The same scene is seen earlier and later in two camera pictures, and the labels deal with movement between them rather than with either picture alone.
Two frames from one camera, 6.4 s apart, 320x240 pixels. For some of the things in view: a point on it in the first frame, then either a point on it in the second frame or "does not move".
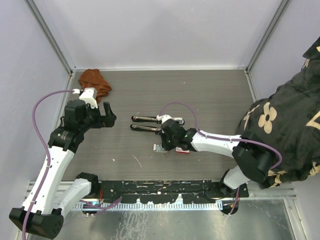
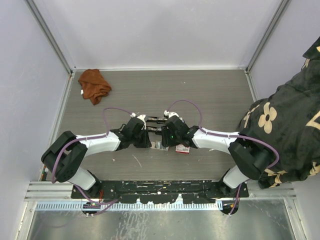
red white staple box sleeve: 179,150 does not move
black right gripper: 166,146 does not move
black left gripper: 107,120 -> 146,142
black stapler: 157,130 does not move
